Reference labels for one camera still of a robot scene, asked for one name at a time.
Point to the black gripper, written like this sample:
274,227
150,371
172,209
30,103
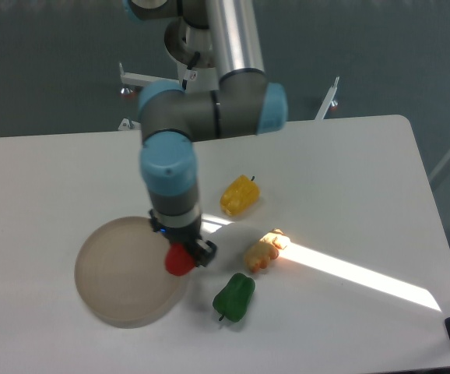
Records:
185,229

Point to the red toy pepper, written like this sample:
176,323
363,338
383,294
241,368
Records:
178,262

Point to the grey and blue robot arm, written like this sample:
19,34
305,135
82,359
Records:
172,118

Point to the orange toy pepper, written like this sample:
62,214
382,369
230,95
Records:
259,255

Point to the green toy pepper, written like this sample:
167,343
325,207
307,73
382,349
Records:
233,300

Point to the yellow toy pepper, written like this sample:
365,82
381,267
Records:
241,194

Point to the beige round plate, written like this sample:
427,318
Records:
120,274

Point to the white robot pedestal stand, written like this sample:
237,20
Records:
191,50

